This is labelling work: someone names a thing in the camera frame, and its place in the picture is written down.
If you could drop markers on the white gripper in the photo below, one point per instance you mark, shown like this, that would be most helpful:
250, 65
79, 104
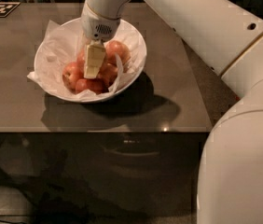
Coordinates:
98, 27

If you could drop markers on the red apple with sticker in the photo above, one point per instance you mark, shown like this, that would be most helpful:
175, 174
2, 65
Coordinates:
80, 59

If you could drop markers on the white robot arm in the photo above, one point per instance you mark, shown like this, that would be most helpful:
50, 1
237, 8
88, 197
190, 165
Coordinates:
229, 40

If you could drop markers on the back right red apple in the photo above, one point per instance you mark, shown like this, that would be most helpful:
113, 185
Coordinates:
114, 48

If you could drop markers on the middle right red apple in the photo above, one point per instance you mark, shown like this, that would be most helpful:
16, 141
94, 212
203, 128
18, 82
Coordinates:
108, 74

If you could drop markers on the white ceramic bowl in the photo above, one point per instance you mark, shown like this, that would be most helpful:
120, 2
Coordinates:
134, 53

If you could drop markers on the left red apple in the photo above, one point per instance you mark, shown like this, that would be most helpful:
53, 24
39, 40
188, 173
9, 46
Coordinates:
71, 74

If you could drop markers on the front red apple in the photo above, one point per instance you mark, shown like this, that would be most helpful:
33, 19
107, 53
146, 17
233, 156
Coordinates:
95, 85

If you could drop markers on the white tissue paper liner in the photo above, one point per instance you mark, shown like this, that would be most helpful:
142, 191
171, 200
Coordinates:
57, 47

